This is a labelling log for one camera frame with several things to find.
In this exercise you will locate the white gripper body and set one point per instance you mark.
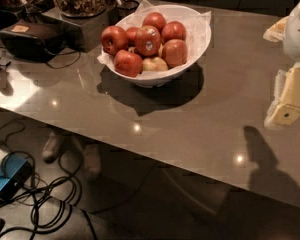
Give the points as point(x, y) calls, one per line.
point(298, 34)

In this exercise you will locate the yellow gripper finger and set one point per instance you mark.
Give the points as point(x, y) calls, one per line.
point(285, 108)
point(276, 32)

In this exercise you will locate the red apple right back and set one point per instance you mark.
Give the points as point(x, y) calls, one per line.
point(173, 30)

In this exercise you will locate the red apple right front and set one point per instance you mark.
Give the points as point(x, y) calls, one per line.
point(175, 52)

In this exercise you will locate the red apple top back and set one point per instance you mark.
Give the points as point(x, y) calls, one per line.
point(155, 19)

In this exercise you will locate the yellowish apple front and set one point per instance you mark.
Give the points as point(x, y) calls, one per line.
point(154, 64)

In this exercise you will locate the small red apple behind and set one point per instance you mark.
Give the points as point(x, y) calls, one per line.
point(131, 34)

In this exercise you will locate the red apple front left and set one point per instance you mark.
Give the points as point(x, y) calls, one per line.
point(128, 64)

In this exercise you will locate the red apple far left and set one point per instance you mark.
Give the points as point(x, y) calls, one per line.
point(114, 39)

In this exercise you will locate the black cup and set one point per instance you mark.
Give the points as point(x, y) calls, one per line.
point(126, 8)

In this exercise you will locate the dark grey box stand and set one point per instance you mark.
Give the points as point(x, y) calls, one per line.
point(83, 33)

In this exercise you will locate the right white shoe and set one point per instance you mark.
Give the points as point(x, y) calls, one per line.
point(92, 161)

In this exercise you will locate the white shoe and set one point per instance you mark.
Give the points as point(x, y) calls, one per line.
point(52, 147)
point(92, 161)

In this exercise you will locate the black device with label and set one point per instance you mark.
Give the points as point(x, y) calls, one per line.
point(33, 41)

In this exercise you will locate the left white shoe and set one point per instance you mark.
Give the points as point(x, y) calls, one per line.
point(52, 147)

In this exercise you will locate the blue box on floor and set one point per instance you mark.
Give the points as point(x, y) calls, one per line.
point(14, 172)

